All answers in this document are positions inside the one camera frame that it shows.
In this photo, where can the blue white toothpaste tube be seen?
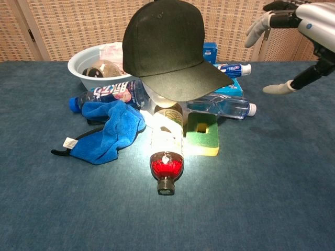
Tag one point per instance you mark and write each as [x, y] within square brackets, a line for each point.
[235, 69]

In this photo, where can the teal toothpaste box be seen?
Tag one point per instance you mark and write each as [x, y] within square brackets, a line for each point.
[233, 89]

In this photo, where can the green yellow sponge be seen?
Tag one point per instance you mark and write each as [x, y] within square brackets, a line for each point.
[204, 143]

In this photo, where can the blue Oreo biscuit box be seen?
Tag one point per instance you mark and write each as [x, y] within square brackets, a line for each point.
[210, 52]

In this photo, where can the round brown jar black lid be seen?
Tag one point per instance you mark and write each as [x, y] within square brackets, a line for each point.
[104, 68]

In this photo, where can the pink snack packet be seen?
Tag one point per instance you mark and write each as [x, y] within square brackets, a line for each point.
[110, 52]

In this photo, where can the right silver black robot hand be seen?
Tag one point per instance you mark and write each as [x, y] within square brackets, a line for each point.
[314, 18]

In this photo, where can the black baseball cap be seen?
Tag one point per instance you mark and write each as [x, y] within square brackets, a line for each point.
[162, 47]

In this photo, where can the red liquid bottle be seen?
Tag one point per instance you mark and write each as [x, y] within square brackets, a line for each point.
[166, 167]

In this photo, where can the light blue plastic basin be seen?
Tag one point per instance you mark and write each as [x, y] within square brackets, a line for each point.
[78, 68]

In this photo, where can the blue labelled drink bottle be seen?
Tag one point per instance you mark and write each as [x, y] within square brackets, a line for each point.
[112, 91]

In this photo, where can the white foam mannequin head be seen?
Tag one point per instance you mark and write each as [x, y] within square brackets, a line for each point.
[157, 100]

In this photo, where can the clear water bottle white cap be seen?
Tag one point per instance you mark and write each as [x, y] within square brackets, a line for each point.
[230, 107]

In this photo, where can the blue microfibre cloth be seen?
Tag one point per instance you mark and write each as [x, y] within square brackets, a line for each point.
[115, 130]

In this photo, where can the woven folding screen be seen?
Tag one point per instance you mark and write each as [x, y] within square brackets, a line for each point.
[65, 26]

